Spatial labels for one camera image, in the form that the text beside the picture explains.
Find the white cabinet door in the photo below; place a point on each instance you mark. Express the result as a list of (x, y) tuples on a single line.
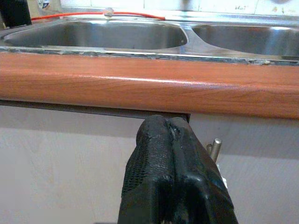
[(58, 175), (261, 186)]

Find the stainless steel double sink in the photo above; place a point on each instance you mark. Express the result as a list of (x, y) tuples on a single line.
[(93, 35)]

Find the black container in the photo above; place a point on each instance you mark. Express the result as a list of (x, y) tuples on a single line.
[(15, 11)]

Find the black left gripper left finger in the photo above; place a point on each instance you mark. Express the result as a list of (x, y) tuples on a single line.
[(149, 168)]

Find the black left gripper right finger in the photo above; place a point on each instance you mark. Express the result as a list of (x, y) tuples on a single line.
[(196, 182)]

